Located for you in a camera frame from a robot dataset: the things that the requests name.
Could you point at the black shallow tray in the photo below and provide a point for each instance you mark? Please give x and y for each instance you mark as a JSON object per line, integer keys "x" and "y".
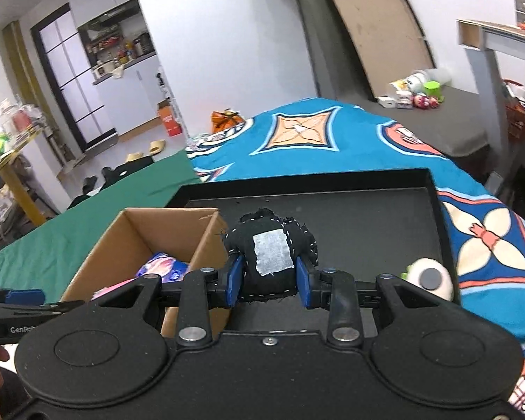
{"x": 354, "y": 227}

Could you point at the white kitchen cabinet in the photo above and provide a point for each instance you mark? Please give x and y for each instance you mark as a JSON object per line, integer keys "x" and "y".
{"x": 127, "y": 100}

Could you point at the grey folding floor chair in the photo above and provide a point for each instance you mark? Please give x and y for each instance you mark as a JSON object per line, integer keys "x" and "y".
{"x": 442, "y": 133}

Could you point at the white charger cubes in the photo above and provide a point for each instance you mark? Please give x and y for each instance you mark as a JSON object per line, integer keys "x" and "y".
{"x": 393, "y": 99}

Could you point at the black shoe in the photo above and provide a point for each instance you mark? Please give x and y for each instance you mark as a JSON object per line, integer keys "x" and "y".
{"x": 107, "y": 173}
{"x": 89, "y": 183}

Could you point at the red small toy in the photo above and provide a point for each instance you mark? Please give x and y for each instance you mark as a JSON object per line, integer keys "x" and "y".
{"x": 425, "y": 101}

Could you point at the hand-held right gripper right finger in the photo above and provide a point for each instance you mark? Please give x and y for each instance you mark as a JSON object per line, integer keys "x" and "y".
{"x": 305, "y": 282}

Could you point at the white bottle with yellow label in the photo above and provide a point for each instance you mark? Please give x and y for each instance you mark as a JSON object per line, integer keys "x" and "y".
{"x": 413, "y": 81}

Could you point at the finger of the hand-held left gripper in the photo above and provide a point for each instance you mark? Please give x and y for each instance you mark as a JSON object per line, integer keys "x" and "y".
{"x": 24, "y": 296}

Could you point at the blue and pink tissue packet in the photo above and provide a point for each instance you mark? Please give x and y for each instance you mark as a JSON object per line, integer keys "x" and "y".
{"x": 166, "y": 267}

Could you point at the green cup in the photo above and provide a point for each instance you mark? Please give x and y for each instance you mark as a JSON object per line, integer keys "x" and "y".
{"x": 432, "y": 89}

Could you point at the leaning brown board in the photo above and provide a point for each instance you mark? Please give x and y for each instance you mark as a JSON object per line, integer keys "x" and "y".
{"x": 376, "y": 30}

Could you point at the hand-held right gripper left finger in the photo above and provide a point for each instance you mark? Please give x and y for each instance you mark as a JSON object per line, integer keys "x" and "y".
{"x": 235, "y": 280}

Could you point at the black stitched cloth pouch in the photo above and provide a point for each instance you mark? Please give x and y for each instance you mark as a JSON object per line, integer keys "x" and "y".
{"x": 245, "y": 238}

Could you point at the black framed sliding door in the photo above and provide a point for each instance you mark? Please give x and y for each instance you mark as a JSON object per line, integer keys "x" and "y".
{"x": 70, "y": 83}

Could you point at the grey desk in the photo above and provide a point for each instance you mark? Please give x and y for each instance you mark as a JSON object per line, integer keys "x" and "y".
{"x": 485, "y": 46}

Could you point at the black dice stool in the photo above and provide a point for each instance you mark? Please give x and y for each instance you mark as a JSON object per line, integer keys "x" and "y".
{"x": 133, "y": 168}

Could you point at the orange bag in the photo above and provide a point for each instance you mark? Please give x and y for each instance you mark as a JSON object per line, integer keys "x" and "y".
{"x": 227, "y": 121}

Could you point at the yellow table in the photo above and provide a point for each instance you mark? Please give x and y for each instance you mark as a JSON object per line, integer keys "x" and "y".
{"x": 13, "y": 175}

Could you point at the yellow slipper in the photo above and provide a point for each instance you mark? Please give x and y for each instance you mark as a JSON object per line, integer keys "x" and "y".
{"x": 157, "y": 147}
{"x": 134, "y": 157}

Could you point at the orange cardboard box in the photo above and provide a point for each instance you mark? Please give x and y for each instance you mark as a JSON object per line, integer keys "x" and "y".
{"x": 169, "y": 122}

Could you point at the orange basket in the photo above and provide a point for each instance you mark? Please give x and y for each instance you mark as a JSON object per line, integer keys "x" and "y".
{"x": 523, "y": 113}

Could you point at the white round plush toy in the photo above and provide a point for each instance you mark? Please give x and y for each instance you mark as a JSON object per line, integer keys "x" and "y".
{"x": 437, "y": 291}

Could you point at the blue patterned blanket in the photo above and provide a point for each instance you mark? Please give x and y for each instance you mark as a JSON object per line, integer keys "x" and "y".
{"x": 354, "y": 148}

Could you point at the green bedsheet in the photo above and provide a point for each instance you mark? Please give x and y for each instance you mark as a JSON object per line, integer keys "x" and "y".
{"x": 70, "y": 236}

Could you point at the brown cardboard box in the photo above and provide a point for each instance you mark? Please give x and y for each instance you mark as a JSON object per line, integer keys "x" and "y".
{"x": 113, "y": 245}

